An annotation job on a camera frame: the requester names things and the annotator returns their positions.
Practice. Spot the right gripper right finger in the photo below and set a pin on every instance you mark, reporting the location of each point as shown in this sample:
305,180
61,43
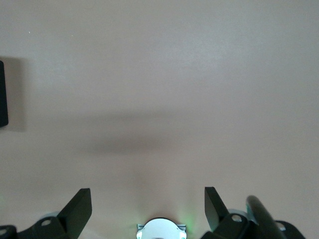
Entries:
219,221

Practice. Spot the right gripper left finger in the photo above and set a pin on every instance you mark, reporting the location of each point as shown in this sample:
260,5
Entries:
74,211

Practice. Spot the black rectangular plastic box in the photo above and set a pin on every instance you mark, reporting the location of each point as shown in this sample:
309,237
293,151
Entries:
3,94

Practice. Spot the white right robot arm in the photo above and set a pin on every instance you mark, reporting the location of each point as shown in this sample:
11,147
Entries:
161,230

